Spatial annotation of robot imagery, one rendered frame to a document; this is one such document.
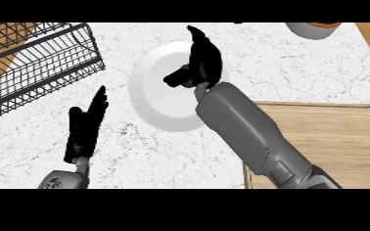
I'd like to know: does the brown wooden corner piece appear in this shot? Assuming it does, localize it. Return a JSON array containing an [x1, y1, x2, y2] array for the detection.
[[354, 23, 370, 47]]

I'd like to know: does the black wire basket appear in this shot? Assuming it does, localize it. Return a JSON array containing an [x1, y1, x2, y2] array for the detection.
[[0, 23, 108, 116]]

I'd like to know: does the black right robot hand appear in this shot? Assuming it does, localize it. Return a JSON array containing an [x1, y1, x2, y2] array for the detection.
[[163, 24, 224, 88]]

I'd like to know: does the white plate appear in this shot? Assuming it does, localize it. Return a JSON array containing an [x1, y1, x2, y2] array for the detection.
[[127, 40, 232, 133]]

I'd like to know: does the grey bowl with orange content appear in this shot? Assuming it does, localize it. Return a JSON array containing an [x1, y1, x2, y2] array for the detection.
[[283, 23, 342, 40]]

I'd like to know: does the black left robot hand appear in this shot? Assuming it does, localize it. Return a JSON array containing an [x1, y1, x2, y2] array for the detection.
[[62, 84, 111, 164]]

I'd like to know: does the brown wooden board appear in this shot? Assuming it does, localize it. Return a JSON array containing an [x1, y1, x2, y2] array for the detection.
[[0, 23, 40, 76]]

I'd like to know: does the pale wooden tray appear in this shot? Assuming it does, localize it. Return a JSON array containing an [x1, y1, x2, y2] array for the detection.
[[242, 101, 370, 190]]

